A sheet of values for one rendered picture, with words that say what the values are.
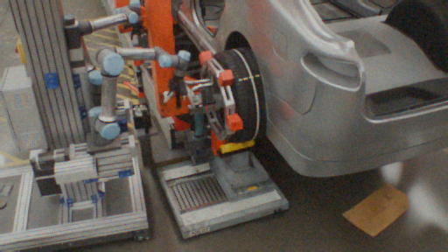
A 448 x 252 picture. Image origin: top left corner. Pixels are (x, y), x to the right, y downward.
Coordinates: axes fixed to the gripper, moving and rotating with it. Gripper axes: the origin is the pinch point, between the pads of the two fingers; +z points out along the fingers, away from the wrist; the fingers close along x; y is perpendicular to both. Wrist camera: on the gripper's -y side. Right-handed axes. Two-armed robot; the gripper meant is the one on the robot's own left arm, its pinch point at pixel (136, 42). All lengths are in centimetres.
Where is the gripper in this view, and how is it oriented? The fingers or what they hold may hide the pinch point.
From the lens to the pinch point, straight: 378.4
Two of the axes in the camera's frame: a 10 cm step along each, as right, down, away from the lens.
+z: -0.2, 7.6, 6.5
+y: 9.3, 2.5, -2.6
